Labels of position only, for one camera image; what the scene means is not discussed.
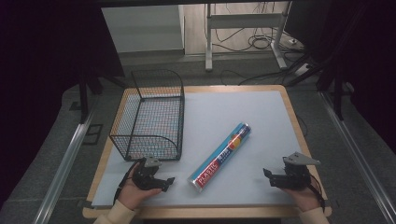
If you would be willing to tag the white wall panel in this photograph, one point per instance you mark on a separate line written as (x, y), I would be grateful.
(143, 28)

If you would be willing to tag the white power strip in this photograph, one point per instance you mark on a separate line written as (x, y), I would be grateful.
(302, 69)

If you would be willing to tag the white metal desk frame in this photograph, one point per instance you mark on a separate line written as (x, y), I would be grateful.
(246, 21)

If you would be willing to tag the person's right hand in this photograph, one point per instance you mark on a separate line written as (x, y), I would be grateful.
(303, 196)

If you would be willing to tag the blue plastic wrap roll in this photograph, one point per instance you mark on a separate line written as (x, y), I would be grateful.
(219, 157)

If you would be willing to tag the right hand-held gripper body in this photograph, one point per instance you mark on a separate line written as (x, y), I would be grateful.
(294, 177)

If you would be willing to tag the black curtain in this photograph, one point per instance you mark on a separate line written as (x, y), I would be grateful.
(43, 77)
(370, 62)

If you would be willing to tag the silver metal rail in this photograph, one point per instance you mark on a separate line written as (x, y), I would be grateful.
(358, 155)
(62, 174)

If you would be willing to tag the person's left hand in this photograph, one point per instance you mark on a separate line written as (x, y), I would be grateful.
(132, 194)

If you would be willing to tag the black metal stand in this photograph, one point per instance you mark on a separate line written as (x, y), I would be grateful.
(337, 93)
(84, 96)

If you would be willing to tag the light blue table mat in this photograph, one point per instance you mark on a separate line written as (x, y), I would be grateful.
(255, 124)

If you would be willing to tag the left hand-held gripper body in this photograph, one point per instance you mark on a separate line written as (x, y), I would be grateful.
(144, 178)

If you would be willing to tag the black floor plate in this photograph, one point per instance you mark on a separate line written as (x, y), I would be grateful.
(92, 134)

